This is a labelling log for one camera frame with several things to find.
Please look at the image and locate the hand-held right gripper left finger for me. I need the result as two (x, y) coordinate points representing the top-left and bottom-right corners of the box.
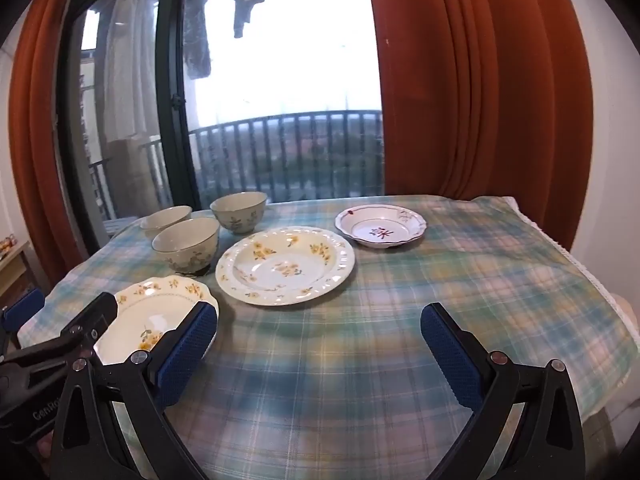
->
(50, 301), (221, 480)

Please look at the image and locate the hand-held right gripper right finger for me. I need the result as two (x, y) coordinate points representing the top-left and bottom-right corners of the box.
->
(420, 302), (586, 480)

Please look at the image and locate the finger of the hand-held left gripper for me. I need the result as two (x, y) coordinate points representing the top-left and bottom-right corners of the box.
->
(0, 288), (46, 346)
(0, 292), (119, 396)

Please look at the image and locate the scalloped yellow floral plate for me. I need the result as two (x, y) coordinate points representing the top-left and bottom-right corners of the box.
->
(92, 276), (220, 367)

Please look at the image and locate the cream floral bowl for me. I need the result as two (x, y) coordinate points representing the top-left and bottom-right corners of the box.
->
(139, 205), (193, 241)
(151, 218), (221, 275)
(210, 191), (269, 235)

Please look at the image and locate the white plate with red pattern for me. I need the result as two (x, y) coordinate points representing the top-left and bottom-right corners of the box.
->
(334, 205), (428, 248)

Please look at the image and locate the wooden shelf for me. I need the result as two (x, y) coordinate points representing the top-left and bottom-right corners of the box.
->
(0, 240), (36, 311)

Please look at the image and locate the grey slatted balcony bench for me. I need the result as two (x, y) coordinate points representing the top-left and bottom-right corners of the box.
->
(102, 216), (138, 238)

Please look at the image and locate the plaid tablecloth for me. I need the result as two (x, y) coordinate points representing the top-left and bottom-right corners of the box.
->
(17, 194), (640, 480)

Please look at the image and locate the large yellow floral plate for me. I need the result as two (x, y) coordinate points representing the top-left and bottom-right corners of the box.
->
(215, 226), (356, 306)

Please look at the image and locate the beige balcony box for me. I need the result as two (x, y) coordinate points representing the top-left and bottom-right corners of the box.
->
(105, 135), (163, 221)

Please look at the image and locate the orange curtain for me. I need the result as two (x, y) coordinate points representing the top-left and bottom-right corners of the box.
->
(7, 0), (98, 286)
(364, 0), (596, 256)

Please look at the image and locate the white hanging garment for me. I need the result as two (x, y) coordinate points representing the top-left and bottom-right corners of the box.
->
(102, 0), (161, 141)

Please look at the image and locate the dark balcony railing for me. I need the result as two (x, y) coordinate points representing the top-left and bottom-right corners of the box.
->
(90, 109), (386, 221)

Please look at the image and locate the dark patterned hanging garment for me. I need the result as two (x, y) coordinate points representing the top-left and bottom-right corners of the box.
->
(182, 0), (213, 80)

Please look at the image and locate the black window frame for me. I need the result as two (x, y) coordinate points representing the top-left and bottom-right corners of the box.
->
(55, 0), (211, 256)

